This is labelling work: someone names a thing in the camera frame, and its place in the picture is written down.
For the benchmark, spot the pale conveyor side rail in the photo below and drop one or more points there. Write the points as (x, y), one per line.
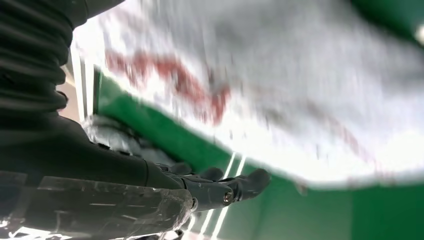
(84, 92)

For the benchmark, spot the bright green conveyor belt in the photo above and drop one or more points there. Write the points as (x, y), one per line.
(298, 215)

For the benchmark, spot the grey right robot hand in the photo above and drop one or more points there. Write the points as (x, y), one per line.
(82, 185)

